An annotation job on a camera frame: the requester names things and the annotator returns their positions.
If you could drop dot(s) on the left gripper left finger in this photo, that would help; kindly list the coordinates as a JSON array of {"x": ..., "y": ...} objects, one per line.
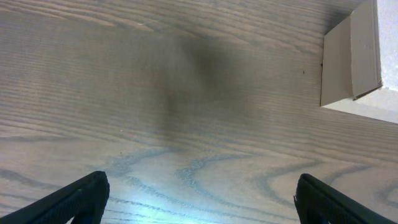
[{"x": 82, "y": 201}]

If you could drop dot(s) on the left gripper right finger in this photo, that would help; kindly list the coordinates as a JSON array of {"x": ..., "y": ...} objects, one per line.
[{"x": 318, "y": 203}]

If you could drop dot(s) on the cardboard box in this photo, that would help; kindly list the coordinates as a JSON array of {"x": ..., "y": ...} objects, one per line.
[{"x": 351, "y": 66}]

